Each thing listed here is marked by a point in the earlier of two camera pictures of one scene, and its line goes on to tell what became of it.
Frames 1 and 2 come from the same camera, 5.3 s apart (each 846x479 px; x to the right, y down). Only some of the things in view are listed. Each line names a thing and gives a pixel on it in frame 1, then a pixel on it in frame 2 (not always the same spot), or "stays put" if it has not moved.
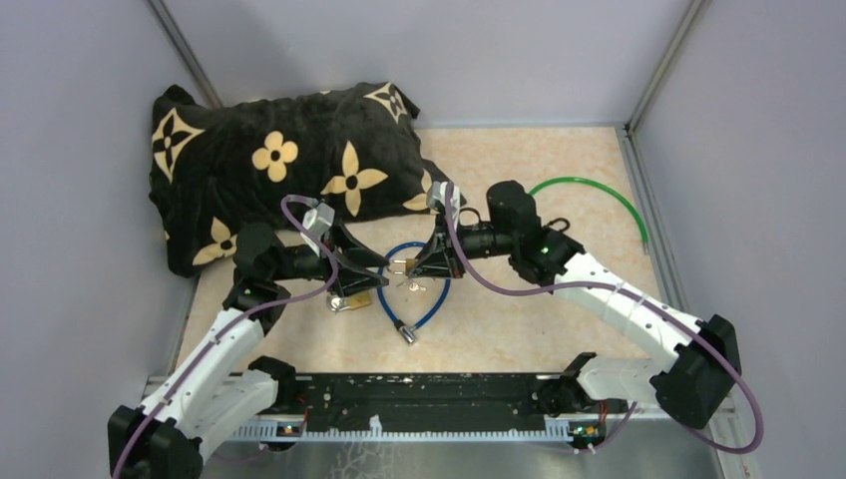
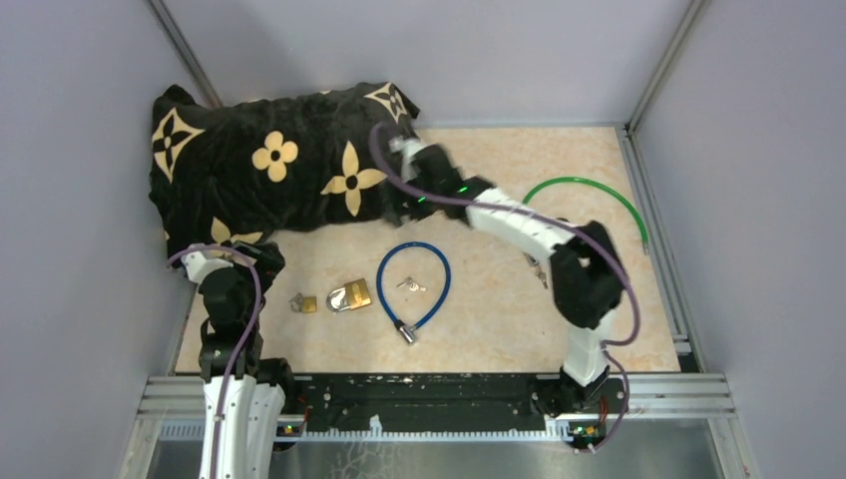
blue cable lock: [407, 332] stays put
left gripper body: [305, 261] to [266, 265]
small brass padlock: [409, 265] to [305, 304]
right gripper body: [483, 240] to [415, 207]
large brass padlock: [338, 304] stays put
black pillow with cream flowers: [279, 161] stays put
